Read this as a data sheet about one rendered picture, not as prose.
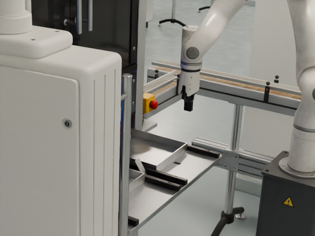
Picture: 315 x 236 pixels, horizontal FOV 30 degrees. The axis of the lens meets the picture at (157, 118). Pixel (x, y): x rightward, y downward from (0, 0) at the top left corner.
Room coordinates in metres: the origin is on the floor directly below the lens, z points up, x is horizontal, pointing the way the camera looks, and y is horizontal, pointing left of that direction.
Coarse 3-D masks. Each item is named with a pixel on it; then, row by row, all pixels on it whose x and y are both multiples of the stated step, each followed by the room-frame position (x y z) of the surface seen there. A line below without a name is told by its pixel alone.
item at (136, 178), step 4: (132, 172) 1.97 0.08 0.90; (136, 172) 1.96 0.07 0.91; (140, 172) 1.95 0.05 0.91; (132, 176) 1.97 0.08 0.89; (136, 176) 1.96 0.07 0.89; (140, 176) 1.92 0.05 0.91; (144, 176) 1.94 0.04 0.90; (132, 180) 1.95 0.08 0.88; (136, 180) 1.90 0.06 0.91; (140, 180) 1.92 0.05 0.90; (144, 180) 1.94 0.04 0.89; (132, 184) 1.87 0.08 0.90; (136, 184) 1.90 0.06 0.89; (140, 184) 1.92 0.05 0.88; (132, 188) 1.87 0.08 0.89
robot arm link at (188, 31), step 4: (184, 28) 2.16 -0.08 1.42; (188, 28) 2.15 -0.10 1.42; (192, 28) 2.15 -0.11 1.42; (196, 28) 2.16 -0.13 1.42; (184, 32) 2.15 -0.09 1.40; (188, 32) 2.14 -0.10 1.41; (192, 32) 2.14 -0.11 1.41; (184, 36) 2.15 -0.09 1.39; (188, 36) 2.14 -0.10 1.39; (184, 40) 2.15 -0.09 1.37; (184, 60) 2.15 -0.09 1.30; (196, 60) 2.14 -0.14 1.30; (200, 60) 2.15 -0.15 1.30
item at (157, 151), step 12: (132, 132) 2.37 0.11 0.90; (144, 132) 2.34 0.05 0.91; (132, 144) 2.27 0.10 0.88; (144, 144) 2.28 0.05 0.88; (156, 144) 2.29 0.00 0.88; (168, 144) 2.28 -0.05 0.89; (180, 144) 2.25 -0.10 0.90; (132, 156) 2.15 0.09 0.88; (144, 156) 2.16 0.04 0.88; (156, 156) 2.16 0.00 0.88; (168, 156) 2.10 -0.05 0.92; (156, 168) 2.01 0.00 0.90
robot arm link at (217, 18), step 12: (216, 0) 2.17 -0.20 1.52; (228, 0) 2.13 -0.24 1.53; (240, 0) 2.13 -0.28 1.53; (216, 12) 2.13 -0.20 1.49; (228, 12) 2.13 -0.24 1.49; (204, 24) 2.09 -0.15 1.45; (216, 24) 2.10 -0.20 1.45; (192, 36) 2.08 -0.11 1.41; (204, 36) 2.07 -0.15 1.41; (216, 36) 2.08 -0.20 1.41; (192, 48) 2.07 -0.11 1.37; (204, 48) 2.07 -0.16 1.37; (192, 60) 2.07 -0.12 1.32
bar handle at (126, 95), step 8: (128, 80) 1.34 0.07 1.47; (128, 88) 1.34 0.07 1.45; (128, 96) 1.34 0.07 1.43; (128, 104) 1.34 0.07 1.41; (128, 112) 1.34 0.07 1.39; (128, 120) 1.34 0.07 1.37; (120, 128) 1.35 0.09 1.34; (128, 128) 1.34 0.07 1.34; (120, 136) 1.34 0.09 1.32; (128, 136) 1.34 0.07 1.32; (120, 144) 1.34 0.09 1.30; (128, 144) 1.34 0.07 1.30; (120, 152) 1.34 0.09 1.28; (128, 152) 1.34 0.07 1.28; (120, 160) 1.34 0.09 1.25; (128, 160) 1.34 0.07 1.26; (120, 168) 1.34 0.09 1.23; (128, 168) 1.34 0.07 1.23; (120, 176) 1.34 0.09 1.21; (128, 176) 1.34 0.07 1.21; (120, 184) 1.34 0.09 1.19; (128, 184) 1.35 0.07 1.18; (120, 192) 1.34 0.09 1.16; (128, 192) 1.35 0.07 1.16; (120, 200) 1.34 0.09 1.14; (120, 208) 1.34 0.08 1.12; (120, 216) 1.34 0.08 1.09; (120, 224) 1.34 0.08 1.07; (120, 232) 1.34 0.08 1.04
